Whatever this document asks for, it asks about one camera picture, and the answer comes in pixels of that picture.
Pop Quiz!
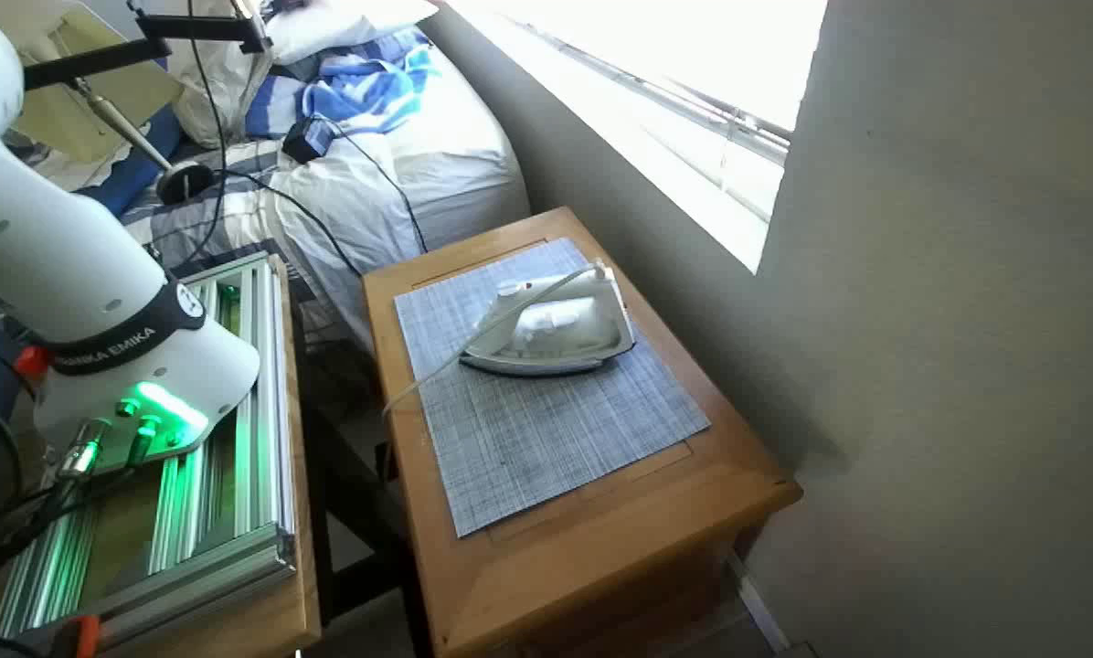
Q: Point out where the black tripod bar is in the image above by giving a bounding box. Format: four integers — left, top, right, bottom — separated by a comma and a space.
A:
20, 10, 273, 94

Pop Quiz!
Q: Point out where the blue striped cloth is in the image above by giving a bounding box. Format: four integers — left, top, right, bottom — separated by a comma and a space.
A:
245, 29, 438, 144

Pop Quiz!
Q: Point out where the white clothes iron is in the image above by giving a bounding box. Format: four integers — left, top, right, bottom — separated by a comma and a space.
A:
457, 258, 641, 380

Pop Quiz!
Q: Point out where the wooden side table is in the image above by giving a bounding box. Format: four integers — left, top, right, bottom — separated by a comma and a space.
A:
357, 200, 810, 658

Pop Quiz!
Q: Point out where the bed with white bedding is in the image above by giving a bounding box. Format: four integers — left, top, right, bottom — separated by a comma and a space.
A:
265, 44, 534, 344

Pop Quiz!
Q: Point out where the aluminium profile robot base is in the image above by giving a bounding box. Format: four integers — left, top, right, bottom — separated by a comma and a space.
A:
0, 247, 305, 645

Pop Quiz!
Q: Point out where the thin black cable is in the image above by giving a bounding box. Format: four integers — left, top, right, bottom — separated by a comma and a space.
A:
321, 126, 434, 257

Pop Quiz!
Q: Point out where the white iron power cord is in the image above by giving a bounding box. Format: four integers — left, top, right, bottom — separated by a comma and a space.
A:
379, 344, 471, 416

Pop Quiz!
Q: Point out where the white window frame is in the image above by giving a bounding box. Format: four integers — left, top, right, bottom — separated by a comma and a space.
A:
448, 0, 831, 275

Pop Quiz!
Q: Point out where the black power adapter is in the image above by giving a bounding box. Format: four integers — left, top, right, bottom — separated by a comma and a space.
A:
283, 112, 336, 165

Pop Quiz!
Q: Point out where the grey woven placemat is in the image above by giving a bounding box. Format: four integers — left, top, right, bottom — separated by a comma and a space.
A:
390, 233, 712, 541

